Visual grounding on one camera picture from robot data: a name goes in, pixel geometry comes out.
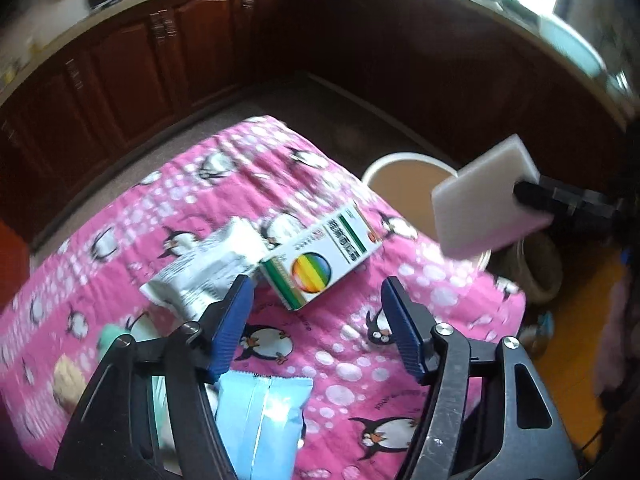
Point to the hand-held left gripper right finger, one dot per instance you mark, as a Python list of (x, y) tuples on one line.
[(404, 330)]

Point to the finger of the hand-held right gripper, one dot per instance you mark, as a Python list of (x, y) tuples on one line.
[(532, 195)]

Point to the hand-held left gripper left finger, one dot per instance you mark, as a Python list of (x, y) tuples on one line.
[(234, 327)]

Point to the white foam block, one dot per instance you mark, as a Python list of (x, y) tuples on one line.
[(480, 200)]

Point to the white plastic wrapper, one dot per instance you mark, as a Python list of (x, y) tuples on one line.
[(210, 260)]

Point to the light blue plastic packet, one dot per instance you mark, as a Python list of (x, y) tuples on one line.
[(270, 420)]

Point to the white box with rainbow circle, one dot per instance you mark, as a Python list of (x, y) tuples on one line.
[(320, 260)]

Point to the green item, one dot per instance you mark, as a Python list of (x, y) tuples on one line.
[(110, 335)]

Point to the cream plastic bucket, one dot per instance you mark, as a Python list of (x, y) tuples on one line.
[(400, 185)]

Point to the pink penguin print blanket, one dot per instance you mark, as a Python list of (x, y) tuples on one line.
[(325, 325)]

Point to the blue patterned item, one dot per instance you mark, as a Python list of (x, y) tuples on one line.
[(540, 332)]

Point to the light blue basin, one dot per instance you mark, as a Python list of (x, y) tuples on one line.
[(570, 42)]

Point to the person's pink fuzzy clothing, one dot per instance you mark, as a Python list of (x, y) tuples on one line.
[(620, 340)]

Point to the reddish wooden cabinet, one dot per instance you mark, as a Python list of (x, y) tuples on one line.
[(12, 265)]

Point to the dark brown kitchen cabinets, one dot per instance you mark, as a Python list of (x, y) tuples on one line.
[(130, 75)]

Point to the beige kitchen countertop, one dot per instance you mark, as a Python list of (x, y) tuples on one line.
[(150, 0)]

